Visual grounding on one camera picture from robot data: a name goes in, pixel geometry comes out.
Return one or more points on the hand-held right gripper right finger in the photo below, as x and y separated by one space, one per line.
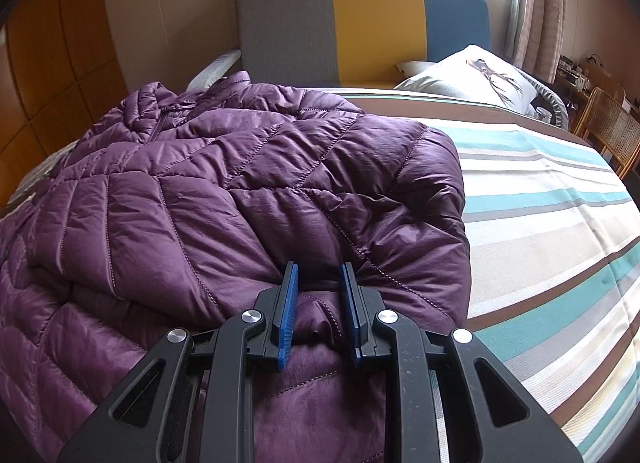
352 313

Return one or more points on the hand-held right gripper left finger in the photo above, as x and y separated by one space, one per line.
289 313

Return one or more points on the purple quilted puffer jacket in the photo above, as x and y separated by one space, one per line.
200 193

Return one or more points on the striped bed sheet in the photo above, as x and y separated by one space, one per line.
525 243

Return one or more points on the plain grey pillow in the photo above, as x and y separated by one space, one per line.
415 67

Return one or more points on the white deer print pillow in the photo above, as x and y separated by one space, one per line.
465 78

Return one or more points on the grey padded crib rim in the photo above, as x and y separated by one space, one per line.
550 98

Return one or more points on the grey yellow blue headboard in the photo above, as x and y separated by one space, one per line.
375 18

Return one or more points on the rattan chair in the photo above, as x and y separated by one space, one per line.
612 128

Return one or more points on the cluttered wooden desk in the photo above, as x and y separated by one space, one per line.
592 75

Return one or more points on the wooden wardrobe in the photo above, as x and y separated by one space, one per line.
55 58

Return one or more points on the beige patterned curtain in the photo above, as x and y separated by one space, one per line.
537 8

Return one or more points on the white bed side rail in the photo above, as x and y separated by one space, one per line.
215 70

